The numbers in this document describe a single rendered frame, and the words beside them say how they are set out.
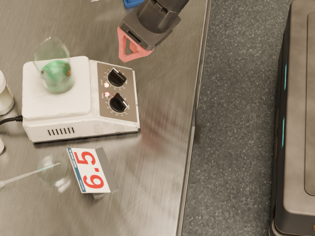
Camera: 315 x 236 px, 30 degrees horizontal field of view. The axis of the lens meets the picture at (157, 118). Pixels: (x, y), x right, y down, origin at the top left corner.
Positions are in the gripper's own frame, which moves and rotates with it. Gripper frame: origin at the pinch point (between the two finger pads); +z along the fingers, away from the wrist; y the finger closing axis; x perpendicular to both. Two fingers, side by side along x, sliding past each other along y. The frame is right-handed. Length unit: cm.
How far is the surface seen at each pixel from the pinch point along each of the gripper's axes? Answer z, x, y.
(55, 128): 12.6, -0.7, 13.4
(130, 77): 7.5, 2.4, -2.8
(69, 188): 16.6, 8.1, 18.1
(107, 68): 7.4, -1.7, -0.6
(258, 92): 55, 31, -83
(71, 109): 7.9, -0.6, 11.8
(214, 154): 64, 33, -57
